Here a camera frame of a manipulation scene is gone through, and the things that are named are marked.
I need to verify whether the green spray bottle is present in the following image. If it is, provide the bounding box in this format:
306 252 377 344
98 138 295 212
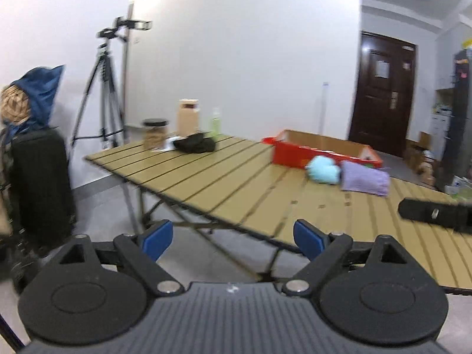
210 107 221 137

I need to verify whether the glass jar black lid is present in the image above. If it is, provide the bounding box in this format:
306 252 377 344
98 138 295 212
142 118 168 150

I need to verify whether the grey refrigerator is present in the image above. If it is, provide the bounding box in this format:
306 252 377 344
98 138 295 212
436 48 471 191

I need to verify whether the woven rattan ball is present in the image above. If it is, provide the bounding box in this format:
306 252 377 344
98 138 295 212
1 85 30 125

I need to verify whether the purple cloth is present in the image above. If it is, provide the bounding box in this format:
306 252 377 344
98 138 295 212
341 161 390 196

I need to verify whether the red cardboard box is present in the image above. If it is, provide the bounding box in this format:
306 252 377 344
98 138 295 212
262 130 383 169

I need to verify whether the dark wooden door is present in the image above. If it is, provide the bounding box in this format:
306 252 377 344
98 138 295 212
349 31 417 157

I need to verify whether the black pouch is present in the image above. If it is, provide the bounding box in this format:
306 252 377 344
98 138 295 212
173 133 216 153

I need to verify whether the black suitcase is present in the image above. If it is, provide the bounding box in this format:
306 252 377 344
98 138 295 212
3 128 76 256

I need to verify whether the light blue cloth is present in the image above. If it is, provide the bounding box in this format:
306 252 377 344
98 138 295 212
306 156 341 186

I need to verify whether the brown cardboard carton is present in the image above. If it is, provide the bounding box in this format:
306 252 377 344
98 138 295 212
177 99 199 137

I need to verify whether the blue cloth bag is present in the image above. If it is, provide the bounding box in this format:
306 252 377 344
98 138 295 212
1 65 65 139

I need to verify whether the black camera tripod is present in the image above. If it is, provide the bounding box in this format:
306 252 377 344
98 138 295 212
70 17 152 152

